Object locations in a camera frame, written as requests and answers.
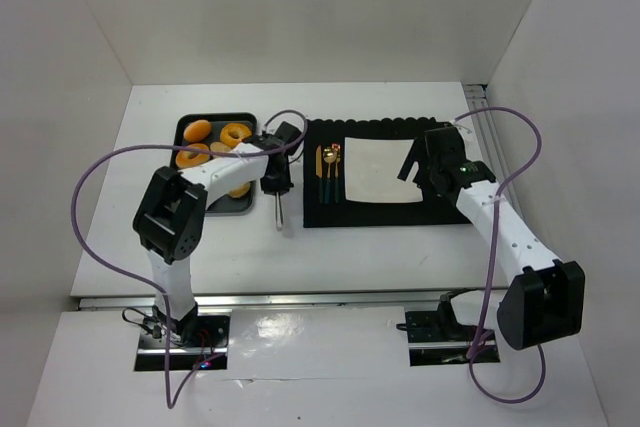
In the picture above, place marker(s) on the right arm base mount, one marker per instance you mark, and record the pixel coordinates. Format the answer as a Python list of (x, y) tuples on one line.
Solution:
[(434, 335)]

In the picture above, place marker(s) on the orange bagel near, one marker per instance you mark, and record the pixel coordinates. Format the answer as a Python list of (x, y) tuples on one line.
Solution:
[(186, 159)]

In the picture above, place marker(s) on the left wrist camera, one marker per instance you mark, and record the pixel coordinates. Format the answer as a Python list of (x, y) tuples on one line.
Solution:
[(288, 134)]

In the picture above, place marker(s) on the round crumbly bun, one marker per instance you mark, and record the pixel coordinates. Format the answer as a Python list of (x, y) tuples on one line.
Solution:
[(240, 191)]

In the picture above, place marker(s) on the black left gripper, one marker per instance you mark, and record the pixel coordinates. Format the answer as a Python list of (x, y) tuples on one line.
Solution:
[(276, 184)]

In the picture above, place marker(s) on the silver metal tongs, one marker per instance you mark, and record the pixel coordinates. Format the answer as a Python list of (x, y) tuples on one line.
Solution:
[(278, 212)]

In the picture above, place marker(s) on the aluminium side rail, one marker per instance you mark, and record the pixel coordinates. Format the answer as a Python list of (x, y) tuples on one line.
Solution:
[(485, 129)]

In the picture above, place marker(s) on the gold spoon green handle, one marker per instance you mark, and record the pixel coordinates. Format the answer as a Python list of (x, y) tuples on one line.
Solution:
[(329, 157)]

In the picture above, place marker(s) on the aluminium table edge rail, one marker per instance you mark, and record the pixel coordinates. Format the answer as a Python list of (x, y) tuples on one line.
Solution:
[(278, 300)]

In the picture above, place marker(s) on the plain orange bun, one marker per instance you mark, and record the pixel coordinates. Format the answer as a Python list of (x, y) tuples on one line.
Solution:
[(197, 131)]

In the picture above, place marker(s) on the orange bagel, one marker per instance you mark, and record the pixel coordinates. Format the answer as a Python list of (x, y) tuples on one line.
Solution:
[(186, 159), (234, 133)]

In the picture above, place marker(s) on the black placemat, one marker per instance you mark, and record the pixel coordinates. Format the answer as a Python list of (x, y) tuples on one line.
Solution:
[(431, 211)]

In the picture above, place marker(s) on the black baking tray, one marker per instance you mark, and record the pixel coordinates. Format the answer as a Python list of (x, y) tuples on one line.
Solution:
[(226, 205)]

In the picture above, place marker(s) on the oblong bread roll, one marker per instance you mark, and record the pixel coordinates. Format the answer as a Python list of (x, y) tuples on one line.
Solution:
[(219, 147)]

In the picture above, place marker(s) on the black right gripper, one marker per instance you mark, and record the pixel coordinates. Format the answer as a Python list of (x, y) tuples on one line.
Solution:
[(422, 159)]

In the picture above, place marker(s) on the orange bagel far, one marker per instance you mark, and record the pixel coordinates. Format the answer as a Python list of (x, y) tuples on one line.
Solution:
[(234, 133)]

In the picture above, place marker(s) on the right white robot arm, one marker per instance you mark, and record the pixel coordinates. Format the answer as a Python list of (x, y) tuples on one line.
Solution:
[(545, 297)]

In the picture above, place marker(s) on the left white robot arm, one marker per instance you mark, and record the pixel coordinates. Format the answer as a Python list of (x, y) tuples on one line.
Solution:
[(170, 218)]

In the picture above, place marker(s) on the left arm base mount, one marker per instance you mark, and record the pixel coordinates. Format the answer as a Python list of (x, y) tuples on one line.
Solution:
[(206, 348)]

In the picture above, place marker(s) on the white square plate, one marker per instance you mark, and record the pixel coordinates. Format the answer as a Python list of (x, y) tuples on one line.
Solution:
[(370, 172)]

